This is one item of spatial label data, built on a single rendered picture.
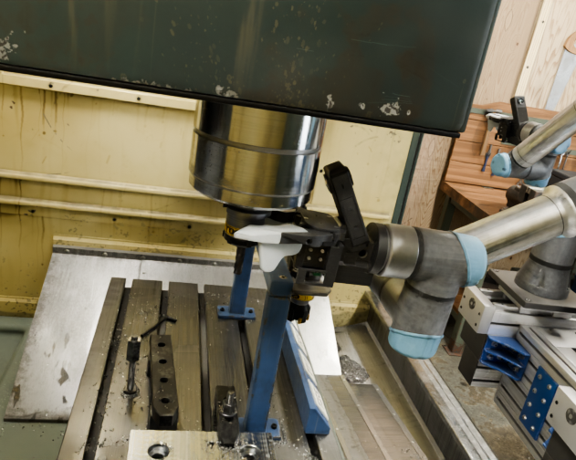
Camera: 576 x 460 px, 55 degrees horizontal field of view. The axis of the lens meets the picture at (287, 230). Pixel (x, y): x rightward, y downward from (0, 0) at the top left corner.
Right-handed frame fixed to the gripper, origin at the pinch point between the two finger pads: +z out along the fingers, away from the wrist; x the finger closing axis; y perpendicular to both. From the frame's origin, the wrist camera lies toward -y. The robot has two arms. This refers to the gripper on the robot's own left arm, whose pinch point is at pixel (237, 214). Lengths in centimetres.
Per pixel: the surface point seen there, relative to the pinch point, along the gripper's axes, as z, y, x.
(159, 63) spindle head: 11.5, -17.9, -12.4
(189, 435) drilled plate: 0.6, 40.0, 4.6
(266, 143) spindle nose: -0.5, -11.3, -7.9
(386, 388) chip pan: -63, 70, 63
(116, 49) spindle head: 15.4, -18.4, -12.4
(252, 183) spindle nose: 0.1, -6.6, -7.8
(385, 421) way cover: -54, 65, 42
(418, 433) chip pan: -65, 69, 43
